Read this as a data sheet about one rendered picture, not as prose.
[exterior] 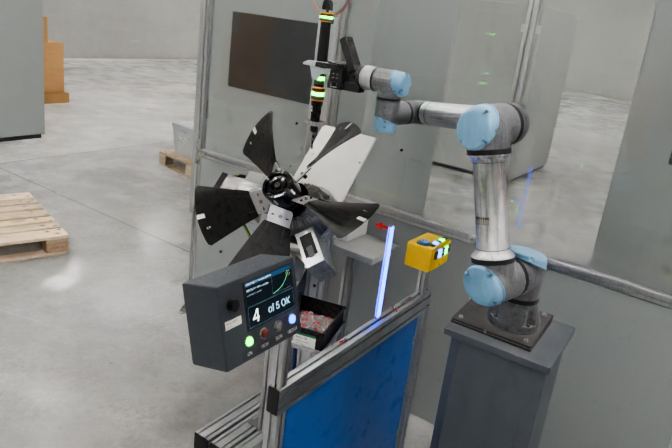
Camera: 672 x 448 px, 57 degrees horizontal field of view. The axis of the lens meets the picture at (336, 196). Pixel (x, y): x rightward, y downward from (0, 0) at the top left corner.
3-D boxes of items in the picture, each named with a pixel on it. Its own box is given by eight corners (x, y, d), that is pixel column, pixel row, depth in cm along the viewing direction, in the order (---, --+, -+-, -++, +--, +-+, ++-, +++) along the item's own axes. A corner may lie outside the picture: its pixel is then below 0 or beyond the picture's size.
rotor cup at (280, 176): (279, 184, 234) (263, 166, 223) (313, 184, 228) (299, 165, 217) (270, 219, 227) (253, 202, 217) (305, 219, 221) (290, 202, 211)
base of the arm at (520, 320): (543, 318, 186) (550, 289, 183) (534, 341, 173) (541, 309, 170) (493, 304, 192) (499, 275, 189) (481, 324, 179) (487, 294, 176)
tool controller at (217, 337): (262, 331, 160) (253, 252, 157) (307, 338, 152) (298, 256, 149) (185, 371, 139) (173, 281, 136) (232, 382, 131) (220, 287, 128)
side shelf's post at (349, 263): (329, 400, 305) (350, 243, 281) (335, 404, 303) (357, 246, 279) (324, 404, 301) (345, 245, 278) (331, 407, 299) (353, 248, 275)
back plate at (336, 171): (217, 257, 249) (216, 256, 248) (299, 119, 269) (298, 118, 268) (324, 304, 221) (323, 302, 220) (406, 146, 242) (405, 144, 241)
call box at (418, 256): (423, 256, 238) (427, 231, 235) (446, 265, 233) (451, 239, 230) (402, 268, 225) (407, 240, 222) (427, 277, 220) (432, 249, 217)
